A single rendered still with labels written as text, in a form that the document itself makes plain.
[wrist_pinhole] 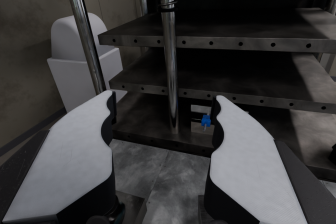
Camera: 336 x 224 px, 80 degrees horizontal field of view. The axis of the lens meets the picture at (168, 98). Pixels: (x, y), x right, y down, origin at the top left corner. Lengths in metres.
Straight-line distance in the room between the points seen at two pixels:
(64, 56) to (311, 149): 2.22
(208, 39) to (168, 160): 0.55
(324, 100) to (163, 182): 0.73
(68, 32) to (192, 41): 1.57
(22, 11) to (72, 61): 0.76
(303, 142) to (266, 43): 0.55
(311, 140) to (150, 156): 0.78
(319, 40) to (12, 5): 2.58
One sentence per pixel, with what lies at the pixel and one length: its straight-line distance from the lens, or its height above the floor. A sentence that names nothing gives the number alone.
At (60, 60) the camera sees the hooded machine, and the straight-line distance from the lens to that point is 2.44.
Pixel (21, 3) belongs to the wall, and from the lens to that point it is 2.77.
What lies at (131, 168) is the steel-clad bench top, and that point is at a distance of 0.95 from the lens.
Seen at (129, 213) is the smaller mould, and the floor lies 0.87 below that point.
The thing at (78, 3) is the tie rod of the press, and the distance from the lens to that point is 1.03.
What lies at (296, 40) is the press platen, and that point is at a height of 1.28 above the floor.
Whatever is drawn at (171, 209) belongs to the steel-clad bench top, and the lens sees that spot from 0.82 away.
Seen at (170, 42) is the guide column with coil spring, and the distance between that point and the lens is 0.86.
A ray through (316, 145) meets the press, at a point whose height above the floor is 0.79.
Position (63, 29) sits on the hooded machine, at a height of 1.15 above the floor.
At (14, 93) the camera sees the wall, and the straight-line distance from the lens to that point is 2.73.
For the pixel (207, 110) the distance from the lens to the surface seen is 1.01.
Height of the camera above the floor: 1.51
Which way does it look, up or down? 31 degrees down
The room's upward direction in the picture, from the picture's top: 4 degrees counter-clockwise
